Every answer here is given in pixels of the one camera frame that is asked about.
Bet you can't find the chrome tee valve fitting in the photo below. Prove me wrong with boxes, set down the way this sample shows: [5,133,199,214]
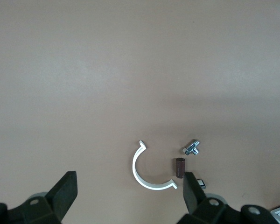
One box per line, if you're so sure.
[181,139,201,156]

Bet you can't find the white half-ring pipe clamp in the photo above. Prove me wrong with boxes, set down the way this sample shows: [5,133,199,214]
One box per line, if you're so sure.
[132,140,178,190]

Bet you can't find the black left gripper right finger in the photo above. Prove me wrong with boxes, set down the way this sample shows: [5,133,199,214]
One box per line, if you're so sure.
[177,172,242,224]

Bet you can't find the dark brown plastic piece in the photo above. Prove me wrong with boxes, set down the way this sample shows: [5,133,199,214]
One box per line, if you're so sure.
[173,157,186,180]

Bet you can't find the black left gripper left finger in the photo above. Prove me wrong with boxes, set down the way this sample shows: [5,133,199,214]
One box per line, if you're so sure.
[8,171,78,224]

